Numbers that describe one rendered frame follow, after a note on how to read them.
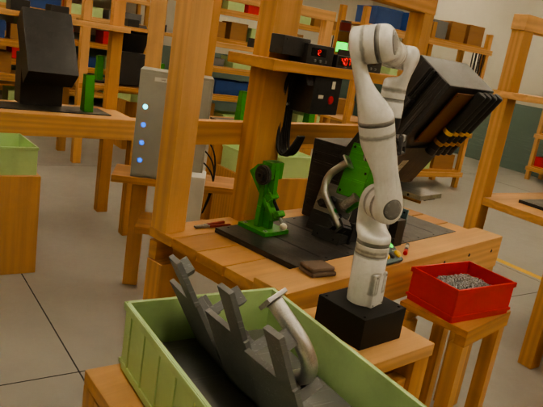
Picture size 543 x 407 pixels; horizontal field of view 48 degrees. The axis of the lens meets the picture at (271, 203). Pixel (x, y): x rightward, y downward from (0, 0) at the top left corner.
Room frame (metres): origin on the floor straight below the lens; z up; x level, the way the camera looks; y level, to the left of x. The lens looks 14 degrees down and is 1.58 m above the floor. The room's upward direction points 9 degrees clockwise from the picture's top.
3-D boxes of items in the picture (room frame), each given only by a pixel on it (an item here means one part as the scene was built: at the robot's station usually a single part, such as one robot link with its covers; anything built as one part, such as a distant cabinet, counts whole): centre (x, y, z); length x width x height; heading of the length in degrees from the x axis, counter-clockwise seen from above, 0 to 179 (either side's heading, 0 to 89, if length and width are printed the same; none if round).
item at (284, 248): (2.43, -0.33, 0.89); 1.10 x 0.42 x 0.02; 138
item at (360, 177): (2.33, -0.33, 1.17); 0.13 x 0.12 x 0.20; 138
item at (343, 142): (2.60, -0.30, 1.07); 0.30 x 0.18 x 0.34; 138
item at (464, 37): (8.28, -1.55, 1.14); 2.45 x 0.55 x 2.28; 126
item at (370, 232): (1.58, -0.29, 1.19); 0.09 x 0.09 x 0.17; 26
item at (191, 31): (2.63, -0.11, 1.37); 1.49 x 0.09 x 0.97; 138
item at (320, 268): (1.86, -0.18, 0.91); 0.10 x 0.08 x 0.03; 125
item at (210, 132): (2.68, -0.06, 1.23); 1.30 x 0.05 x 0.09; 138
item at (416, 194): (2.42, -0.46, 1.11); 0.39 x 0.16 x 0.03; 48
